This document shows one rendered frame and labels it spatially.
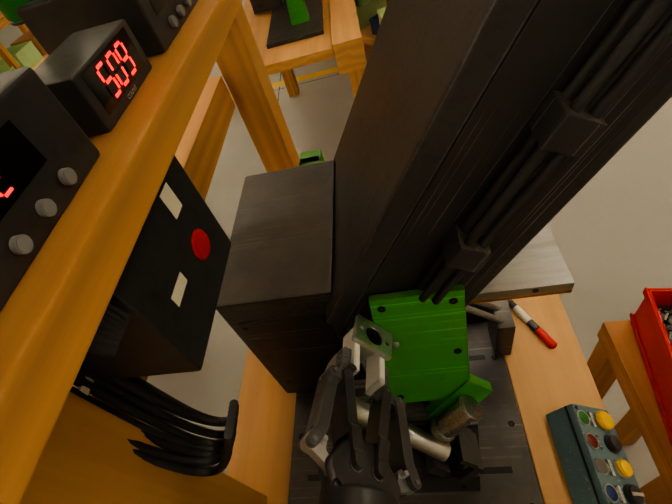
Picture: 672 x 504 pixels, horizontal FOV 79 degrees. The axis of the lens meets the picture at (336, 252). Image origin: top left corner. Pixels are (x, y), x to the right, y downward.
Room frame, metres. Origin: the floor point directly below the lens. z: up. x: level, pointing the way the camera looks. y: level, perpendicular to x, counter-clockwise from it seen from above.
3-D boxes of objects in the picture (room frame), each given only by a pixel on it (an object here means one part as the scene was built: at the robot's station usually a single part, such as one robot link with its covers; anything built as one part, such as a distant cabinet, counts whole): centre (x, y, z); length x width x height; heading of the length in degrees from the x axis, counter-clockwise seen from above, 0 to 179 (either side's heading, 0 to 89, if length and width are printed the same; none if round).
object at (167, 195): (0.32, 0.20, 1.42); 0.17 x 0.12 x 0.15; 164
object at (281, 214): (0.51, 0.07, 1.07); 0.30 x 0.18 x 0.34; 164
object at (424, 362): (0.28, -0.07, 1.17); 0.13 x 0.12 x 0.20; 164
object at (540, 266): (0.42, -0.15, 1.11); 0.39 x 0.16 x 0.03; 74
